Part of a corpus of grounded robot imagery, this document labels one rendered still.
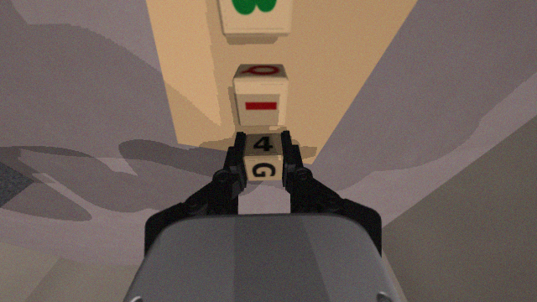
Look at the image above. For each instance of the tan flat mat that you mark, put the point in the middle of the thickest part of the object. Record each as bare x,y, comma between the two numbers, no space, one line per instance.
332,48

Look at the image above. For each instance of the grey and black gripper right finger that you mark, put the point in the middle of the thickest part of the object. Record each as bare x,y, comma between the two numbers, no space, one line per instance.
305,192

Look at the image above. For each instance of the beige letter block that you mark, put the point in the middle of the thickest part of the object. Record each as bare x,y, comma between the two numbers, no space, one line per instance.
260,93
255,18
263,156

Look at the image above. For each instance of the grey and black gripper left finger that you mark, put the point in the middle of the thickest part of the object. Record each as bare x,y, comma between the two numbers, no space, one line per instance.
219,197

